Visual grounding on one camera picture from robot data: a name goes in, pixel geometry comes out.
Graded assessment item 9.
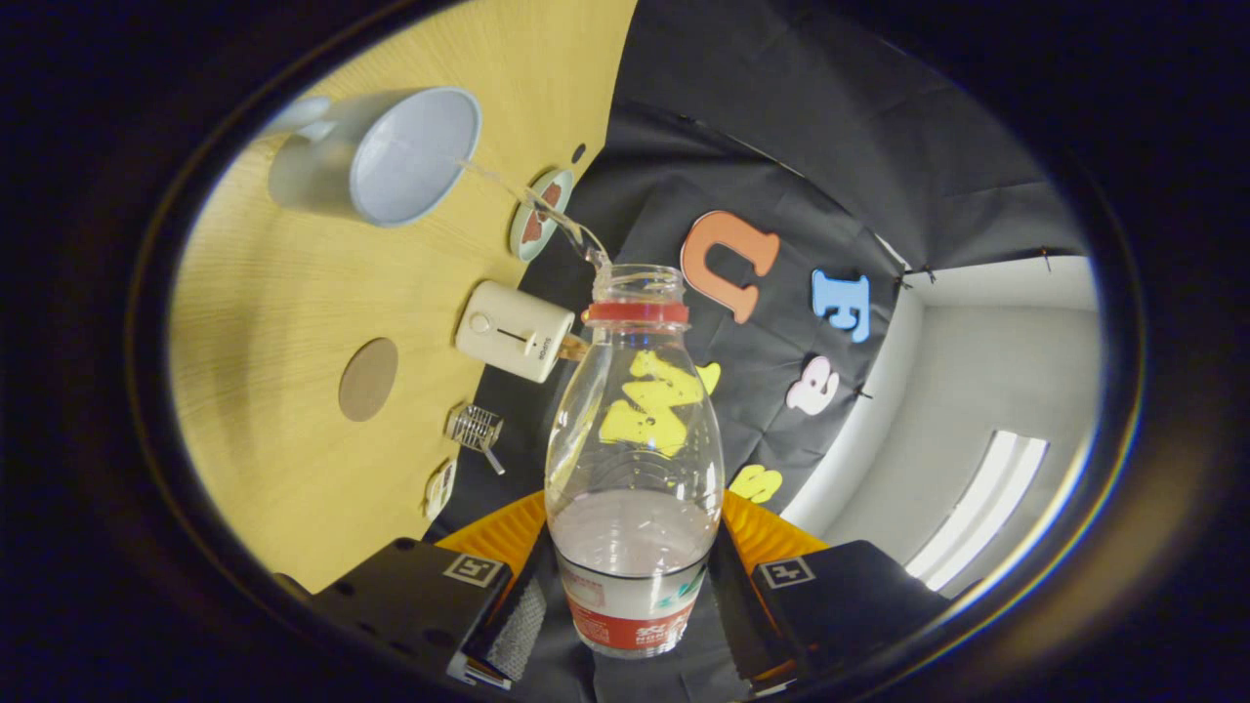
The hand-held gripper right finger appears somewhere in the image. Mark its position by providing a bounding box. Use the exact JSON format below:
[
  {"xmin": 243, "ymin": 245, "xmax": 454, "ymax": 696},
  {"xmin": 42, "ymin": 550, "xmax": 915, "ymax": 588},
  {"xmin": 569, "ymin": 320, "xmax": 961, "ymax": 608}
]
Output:
[{"xmin": 708, "ymin": 488, "xmax": 953, "ymax": 696}]

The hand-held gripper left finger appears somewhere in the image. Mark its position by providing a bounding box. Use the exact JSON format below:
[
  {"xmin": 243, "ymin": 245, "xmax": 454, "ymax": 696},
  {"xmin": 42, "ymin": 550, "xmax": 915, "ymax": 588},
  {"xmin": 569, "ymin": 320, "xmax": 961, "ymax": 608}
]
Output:
[{"xmin": 273, "ymin": 488, "xmax": 553, "ymax": 689}]

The clear plastic juice bottle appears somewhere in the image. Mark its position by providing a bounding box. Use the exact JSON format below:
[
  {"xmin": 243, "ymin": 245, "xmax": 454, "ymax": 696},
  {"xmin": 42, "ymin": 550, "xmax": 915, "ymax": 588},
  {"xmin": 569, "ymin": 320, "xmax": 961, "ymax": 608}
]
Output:
[{"xmin": 544, "ymin": 264, "xmax": 726, "ymax": 660}]

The round brown coaster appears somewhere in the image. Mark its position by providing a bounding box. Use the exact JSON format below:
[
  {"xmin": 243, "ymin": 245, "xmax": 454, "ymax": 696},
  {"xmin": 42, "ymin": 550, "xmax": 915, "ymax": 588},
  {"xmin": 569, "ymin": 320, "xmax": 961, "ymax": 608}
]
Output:
[{"xmin": 338, "ymin": 337, "xmax": 399, "ymax": 423}]

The clear juice stream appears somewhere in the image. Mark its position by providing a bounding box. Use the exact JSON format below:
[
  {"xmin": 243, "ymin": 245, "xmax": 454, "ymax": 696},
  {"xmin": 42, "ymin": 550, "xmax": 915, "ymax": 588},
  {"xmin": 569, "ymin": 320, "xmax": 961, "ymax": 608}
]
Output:
[{"xmin": 459, "ymin": 159, "xmax": 614, "ymax": 272}]

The white cup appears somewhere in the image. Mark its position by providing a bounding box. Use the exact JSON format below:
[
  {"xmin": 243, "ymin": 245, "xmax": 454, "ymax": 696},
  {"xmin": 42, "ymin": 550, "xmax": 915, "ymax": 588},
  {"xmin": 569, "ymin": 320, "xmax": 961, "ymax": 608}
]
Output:
[{"xmin": 266, "ymin": 86, "xmax": 482, "ymax": 228}]

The white divided condiment tray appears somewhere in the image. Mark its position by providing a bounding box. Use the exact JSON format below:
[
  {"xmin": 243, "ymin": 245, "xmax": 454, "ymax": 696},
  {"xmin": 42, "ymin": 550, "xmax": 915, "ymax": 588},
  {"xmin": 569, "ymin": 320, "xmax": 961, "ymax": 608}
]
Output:
[{"xmin": 424, "ymin": 459, "xmax": 458, "ymax": 521}]

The ceiling light panel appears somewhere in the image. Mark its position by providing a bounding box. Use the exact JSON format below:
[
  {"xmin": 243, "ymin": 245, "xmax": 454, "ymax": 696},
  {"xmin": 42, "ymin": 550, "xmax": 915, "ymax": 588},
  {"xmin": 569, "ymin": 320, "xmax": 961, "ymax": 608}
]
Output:
[{"xmin": 903, "ymin": 430, "xmax": 1049, "ymax": 593}]

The white toaster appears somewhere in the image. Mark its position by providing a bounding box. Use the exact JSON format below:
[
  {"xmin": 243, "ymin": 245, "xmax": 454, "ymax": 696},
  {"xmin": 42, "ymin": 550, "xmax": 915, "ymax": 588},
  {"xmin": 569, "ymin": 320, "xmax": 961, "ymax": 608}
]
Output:
[{"xmin": 455, "ymin": 280, "xmax": 576, "ymax": 385}]

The pale green plate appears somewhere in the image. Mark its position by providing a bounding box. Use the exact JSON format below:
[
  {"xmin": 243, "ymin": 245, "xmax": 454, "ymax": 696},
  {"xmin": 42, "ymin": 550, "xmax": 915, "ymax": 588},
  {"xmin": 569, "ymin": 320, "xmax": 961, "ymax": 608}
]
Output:
[{"xmin": 509, "ymin": 168, "xmax": 575, "ymax": 263}]

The wooden table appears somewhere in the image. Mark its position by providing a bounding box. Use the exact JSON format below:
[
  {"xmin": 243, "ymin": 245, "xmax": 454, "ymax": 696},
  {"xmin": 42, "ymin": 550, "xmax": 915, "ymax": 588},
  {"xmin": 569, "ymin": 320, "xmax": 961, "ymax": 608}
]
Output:
[{"xmin": 168, "ymin": 0, "xmax": 641, "ymax": 595}]

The metal wire rack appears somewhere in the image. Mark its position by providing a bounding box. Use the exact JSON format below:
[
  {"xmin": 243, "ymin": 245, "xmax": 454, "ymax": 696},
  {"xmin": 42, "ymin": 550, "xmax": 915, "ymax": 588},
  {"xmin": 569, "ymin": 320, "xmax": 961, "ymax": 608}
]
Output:
[{"xmin": 446, "ymin": 404, "xmax": 504, "ymax": 452}]

